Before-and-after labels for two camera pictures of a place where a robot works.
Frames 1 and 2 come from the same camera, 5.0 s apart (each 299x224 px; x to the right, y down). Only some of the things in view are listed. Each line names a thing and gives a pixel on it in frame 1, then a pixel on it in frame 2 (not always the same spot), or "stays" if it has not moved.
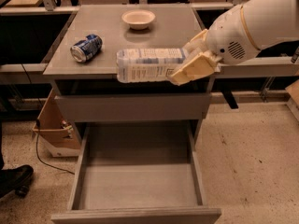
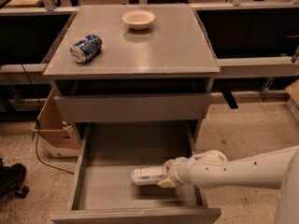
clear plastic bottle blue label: [148, 65] -> [148, 175]
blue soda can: [85, 49] stays
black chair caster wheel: [22, 191] stays
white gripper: [228, 36] -> [179, 172]
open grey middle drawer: [138, 173] stays
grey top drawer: [137, 107] stays
